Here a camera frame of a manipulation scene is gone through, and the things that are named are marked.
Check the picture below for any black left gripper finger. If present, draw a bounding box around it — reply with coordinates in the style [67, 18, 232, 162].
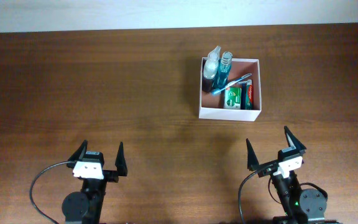
[68, 139, 88, 162]
[115, 142, 128, 177]

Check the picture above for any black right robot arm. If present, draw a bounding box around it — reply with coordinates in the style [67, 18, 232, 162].
[237, 126, 338, 224]

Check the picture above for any blue white toothbrush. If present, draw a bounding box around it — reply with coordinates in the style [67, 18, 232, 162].
[211, 73, 252, 96]

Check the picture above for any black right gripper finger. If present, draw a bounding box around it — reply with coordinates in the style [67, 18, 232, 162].
[284, 126, 306, 150]
[246, 138, 259, 171]

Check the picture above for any green white toothpaste tube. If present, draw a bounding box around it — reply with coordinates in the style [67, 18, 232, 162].
[245, 80, 254, 110]

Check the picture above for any blue disposable razor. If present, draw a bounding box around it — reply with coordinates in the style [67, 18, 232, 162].
[239, 81, 247, 110]

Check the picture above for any green white soap box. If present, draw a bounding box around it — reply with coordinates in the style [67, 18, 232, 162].
[224, 87, 242, 110]

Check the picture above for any blue mouthwash bottle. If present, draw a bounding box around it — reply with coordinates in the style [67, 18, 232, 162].
[213, 52, 232, 90]

